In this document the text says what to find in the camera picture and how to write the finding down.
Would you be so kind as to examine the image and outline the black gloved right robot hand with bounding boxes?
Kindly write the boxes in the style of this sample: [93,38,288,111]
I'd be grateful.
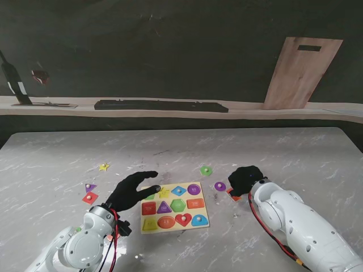
[227,165,264,197]

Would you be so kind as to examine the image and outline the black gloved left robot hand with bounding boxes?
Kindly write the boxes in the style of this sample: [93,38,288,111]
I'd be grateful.
[104,169,162,213]

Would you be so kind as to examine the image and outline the orange rectangle puzzle piece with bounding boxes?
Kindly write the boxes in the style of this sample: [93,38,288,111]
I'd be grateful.
[226,188,242,202]

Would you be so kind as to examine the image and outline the wooden shape puzzle board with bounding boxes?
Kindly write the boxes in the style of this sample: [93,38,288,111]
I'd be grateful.
[140,181,210,235]

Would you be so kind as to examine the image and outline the blue dome puzzle piece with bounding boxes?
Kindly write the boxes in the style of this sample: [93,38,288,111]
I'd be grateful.
[191,214,208,227]

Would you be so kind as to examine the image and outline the red heart puzzle piece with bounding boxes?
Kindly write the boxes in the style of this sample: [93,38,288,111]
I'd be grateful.
[175,212,193,227]

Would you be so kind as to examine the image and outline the red square puzzle piece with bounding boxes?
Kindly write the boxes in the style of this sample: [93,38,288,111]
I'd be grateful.
[82,192,99,205]

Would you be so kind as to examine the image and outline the wooden cutting board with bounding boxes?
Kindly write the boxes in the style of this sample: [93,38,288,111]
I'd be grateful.
[261,36,344,111]

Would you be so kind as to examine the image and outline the long wooden shelf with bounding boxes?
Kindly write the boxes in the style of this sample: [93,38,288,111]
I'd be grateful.
[0,95,363,124]

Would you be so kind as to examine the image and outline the black keyboard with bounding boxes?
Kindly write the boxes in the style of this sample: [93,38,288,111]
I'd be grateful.
[94,99,229,113]

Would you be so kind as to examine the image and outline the thin flat wooden plate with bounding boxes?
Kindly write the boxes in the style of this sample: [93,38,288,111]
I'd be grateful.
[11,101,79,109]

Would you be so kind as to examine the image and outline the black bottle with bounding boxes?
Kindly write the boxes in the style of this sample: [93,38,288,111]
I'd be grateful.
[0,50,33,105]

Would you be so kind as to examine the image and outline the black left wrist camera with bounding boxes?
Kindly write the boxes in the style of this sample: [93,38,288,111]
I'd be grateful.
[115,220,132,237]

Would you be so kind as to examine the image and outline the right arm red black cables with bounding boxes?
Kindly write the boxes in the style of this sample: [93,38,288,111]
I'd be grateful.
[248,192,313,272]

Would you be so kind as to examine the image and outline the arm red black cables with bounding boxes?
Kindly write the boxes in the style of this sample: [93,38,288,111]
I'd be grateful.
[248,192,313,272]
[100,209,119,272]

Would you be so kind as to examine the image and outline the left arm red black cables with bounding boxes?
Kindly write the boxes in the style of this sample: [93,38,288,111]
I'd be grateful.
[100,209,119,272]

